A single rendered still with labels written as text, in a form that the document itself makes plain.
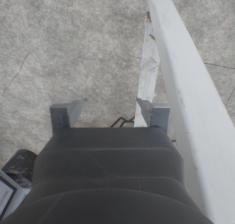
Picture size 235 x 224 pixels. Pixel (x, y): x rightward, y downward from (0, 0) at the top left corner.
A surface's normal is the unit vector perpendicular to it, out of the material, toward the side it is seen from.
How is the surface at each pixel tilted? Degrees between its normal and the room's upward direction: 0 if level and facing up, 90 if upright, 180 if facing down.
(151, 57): 0
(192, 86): 81
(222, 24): 0
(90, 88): 0
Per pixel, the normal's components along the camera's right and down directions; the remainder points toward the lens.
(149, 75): -0.10, 0.65
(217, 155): 0.03, -0.64
